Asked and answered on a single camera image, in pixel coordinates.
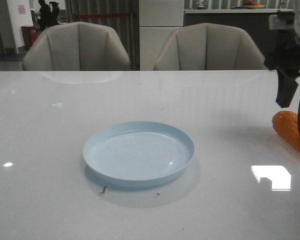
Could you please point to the right beige upholstered chair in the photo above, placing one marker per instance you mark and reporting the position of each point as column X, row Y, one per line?
column 209, row 47

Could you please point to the beige upholstered chair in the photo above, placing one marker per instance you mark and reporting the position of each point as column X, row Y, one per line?
column 209, row 47
column 77, row 46

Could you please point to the red trash bin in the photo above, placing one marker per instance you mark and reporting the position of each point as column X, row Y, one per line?
column 30, row 35

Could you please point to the light blue round plate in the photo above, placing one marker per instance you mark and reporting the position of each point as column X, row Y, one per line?
column 139, row 154

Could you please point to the person in dark clothes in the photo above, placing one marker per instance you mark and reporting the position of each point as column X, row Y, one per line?
column 48, row 14

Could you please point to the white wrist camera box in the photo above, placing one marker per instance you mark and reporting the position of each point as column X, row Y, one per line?
column 285, row 20

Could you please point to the orange toy corn cob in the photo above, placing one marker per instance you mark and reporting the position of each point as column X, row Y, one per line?
column 285, row 123

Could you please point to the left beige upholstered chair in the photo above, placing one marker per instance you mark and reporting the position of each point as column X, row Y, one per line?
column 77, row 46

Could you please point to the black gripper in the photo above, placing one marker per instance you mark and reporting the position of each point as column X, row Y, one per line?
column 286, row 54

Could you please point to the fruit bowl on counter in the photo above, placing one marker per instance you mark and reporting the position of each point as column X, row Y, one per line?
column 251, row 4

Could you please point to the small debris scrap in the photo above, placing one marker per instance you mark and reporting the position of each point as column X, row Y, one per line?
column 103, row 190

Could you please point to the dark grey counter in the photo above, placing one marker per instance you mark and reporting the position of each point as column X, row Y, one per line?
column 255, row 23

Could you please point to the white cabinet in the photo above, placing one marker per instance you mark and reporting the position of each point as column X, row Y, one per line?
column 157, row 19

